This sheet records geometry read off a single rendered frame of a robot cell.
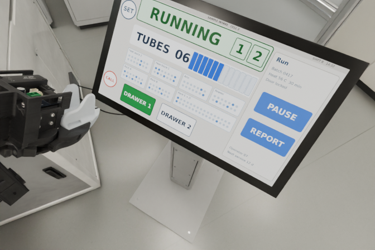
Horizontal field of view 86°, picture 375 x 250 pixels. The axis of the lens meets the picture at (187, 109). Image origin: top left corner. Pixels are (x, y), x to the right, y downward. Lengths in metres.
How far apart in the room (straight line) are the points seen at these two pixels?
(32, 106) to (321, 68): 0.43
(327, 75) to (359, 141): 1.78
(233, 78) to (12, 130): 0.35
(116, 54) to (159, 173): 1.03
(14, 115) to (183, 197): 1.21
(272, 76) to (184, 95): 0.18
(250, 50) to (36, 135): 0.37
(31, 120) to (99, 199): 1.25
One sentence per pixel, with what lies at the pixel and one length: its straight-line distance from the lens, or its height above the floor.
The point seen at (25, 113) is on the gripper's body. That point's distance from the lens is 0.26.
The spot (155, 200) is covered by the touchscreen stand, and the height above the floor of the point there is 0.03.
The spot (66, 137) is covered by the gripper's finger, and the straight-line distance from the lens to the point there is 0.31.
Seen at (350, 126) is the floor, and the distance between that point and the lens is 2.23.
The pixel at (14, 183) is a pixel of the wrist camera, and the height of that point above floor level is 1.14.
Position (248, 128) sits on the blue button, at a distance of 0.44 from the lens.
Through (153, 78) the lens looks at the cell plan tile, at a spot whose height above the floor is 1.05.
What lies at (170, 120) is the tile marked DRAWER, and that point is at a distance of 0.48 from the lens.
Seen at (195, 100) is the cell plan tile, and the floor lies 1.05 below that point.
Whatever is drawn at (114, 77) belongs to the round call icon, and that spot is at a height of 1.02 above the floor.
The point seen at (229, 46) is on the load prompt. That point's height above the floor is 1.15.
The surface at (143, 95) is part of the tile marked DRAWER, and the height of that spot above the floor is 1.02.
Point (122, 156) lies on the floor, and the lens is 1.54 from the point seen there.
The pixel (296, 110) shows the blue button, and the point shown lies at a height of 1.11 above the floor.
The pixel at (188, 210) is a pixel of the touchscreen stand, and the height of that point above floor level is 0.04.
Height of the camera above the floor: 1.41
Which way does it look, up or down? 57 degrees down
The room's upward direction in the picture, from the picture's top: 8 degrees clockwise
